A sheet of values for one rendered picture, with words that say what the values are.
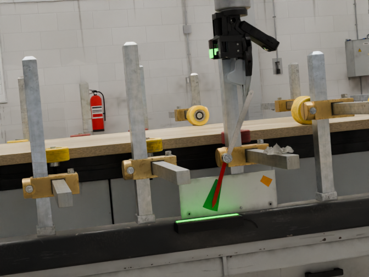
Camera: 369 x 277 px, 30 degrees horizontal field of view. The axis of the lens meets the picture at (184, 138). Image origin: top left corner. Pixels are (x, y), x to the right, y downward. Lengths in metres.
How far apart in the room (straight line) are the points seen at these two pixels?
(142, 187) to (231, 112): 0.30
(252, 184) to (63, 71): 7.17
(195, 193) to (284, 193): 0.40
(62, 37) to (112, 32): 0.64
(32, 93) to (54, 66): 7.15
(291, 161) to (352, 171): 0.65
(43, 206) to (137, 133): 0.29
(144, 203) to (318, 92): 0.55
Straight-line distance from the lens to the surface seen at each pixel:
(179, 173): 1.46
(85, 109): 2.81
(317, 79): 1.88
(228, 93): 1.79
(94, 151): 1.88
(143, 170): 1.73
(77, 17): 8.96
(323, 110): 1.87
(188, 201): 1.77
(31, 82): 1.71
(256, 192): 1.82
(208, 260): 1.84
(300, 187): 2.10
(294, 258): 1.92
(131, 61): 1.74
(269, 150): 1.60
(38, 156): 1.72
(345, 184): 2.16
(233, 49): 1.71
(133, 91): 1.73
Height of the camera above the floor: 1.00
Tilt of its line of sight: 3 degrees down
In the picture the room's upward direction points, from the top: 5 degrees counter-clockwise
